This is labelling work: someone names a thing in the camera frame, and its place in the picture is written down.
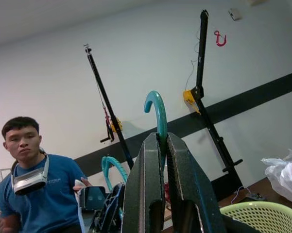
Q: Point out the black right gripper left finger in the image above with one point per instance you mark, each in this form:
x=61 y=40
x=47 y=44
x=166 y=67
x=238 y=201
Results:
x=143 y=194

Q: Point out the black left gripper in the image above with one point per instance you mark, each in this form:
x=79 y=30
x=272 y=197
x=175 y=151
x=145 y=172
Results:
x=111 y=216

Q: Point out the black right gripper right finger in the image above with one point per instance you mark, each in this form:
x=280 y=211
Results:
x=196 y=194

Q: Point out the teal plastic hanger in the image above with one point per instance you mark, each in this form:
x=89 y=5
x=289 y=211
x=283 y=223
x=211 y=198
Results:
x=163 y=116

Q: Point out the white handheld controller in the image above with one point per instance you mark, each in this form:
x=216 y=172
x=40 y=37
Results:
x=79 y=184

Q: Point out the black winch stand pole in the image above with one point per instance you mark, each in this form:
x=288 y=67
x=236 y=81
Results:
x=124 y=148
x=201 y=60

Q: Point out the man in blue t-shirt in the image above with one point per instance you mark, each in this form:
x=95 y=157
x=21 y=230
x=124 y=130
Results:
x=46 y=213

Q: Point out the green plastic laundry basket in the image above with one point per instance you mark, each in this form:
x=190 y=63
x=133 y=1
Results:
x=264 y=216

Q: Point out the translucent plastic bag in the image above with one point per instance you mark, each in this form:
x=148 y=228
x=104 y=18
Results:
x=284 y=177

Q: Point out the white VR headset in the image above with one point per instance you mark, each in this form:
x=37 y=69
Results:
x=29 y=180

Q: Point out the pink wall hook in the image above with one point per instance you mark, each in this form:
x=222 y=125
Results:
x=219 y=44

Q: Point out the white wall box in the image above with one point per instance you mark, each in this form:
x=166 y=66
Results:
x=234 y=14

